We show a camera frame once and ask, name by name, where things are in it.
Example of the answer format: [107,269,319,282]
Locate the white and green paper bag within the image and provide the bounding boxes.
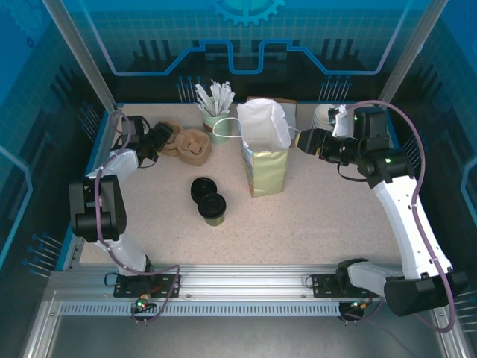
[212,97,303,198]

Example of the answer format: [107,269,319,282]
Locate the black plastic cup lid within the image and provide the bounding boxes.
[197,192,227,218]

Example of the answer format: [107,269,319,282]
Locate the stack of white paper cups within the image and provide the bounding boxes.
[311,104,338,131]

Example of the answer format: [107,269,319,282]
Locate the white napkins on brown box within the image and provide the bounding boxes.
[247,95,298,128]

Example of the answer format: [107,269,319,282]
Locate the brown cardboard cup carrier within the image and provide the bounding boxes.
[159,128,212,168]

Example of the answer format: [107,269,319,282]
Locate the green straw holder mug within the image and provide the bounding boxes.
[202,96,232,145]

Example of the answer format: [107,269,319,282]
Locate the small connector with lights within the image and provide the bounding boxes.
[132,296,157,313]
[341,300,373,313]

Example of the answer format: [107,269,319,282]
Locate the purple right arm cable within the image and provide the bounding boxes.
[342,98,458,333]

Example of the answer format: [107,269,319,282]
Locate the aluminium frame post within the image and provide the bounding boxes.
[374,0,450,116]
[41,0,124,117]

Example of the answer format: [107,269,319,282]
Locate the aluminium mounting rail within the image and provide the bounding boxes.
[48,263,414,300]

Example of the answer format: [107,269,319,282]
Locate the slotted grey cable duct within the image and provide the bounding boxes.
[58,301,343,318]

